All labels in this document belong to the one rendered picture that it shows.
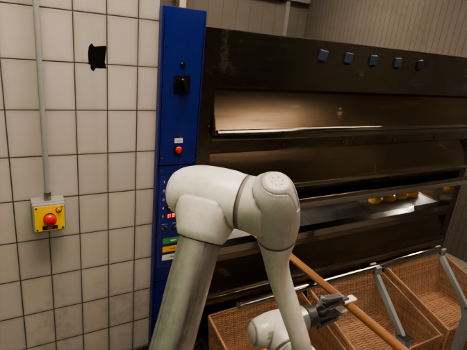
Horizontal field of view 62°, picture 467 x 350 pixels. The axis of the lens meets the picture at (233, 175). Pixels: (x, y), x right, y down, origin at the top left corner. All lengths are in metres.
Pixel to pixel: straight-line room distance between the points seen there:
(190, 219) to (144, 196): 0.65
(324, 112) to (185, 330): 1.23
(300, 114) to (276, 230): 0.96
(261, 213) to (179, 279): 0.24
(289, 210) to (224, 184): 0.16
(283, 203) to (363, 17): 5.05
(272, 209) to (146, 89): 0.75
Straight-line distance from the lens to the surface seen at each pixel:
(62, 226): 1.43
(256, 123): 1.62
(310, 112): 1.80
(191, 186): 0.90
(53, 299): 1.66
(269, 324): 1.31
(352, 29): 5.86
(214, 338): 1.92
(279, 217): 0.85
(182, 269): 0.92
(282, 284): 1.07
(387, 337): 1.46
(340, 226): 2.21
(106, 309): 1.74
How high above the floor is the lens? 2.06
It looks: 19 degrees down
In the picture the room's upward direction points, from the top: 6 degrees clockwise
